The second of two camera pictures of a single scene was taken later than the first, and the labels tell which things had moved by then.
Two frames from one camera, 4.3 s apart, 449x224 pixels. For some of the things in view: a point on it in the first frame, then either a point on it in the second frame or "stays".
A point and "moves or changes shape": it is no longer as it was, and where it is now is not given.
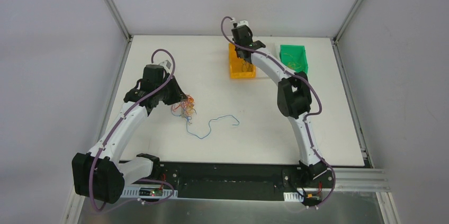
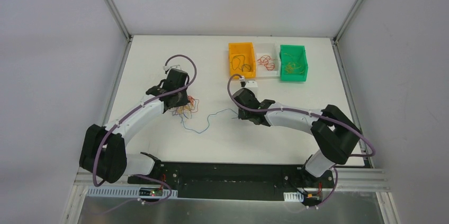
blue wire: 209,125 moves or changes shape
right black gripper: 248,46 → 243,110
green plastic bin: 294,56 stays
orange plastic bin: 239,68 stays
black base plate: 243,181 stays
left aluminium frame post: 111,2 stays
